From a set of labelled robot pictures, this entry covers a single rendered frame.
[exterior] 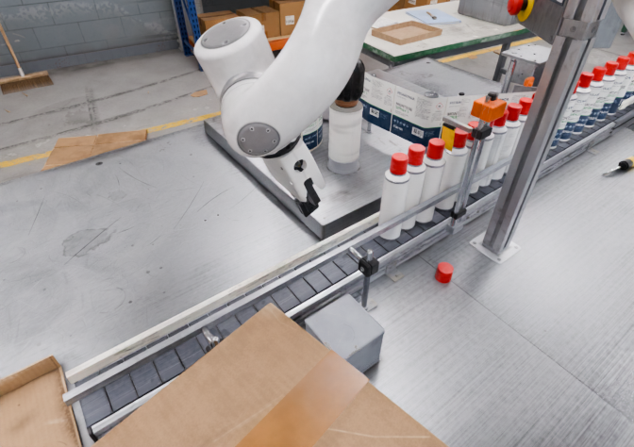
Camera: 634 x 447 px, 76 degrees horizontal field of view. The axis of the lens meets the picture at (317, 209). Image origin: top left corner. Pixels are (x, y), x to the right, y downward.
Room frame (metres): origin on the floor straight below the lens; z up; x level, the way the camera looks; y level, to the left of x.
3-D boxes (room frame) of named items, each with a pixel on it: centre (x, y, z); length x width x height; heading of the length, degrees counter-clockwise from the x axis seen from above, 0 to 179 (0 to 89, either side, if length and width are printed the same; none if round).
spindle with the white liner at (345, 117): (0.96, -0.07, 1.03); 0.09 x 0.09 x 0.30
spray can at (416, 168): (0.71, -0.20, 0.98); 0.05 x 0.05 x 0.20
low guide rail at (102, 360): (0.64, -0.05, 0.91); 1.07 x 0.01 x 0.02; 126
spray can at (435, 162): (0.74, -0.25, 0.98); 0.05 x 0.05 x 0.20
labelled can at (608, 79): (1.20, -0.88, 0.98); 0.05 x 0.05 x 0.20
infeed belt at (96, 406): (0.78, -0.30, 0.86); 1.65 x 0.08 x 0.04; 126
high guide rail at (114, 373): (0.58, -0.09, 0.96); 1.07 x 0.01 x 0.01; 126
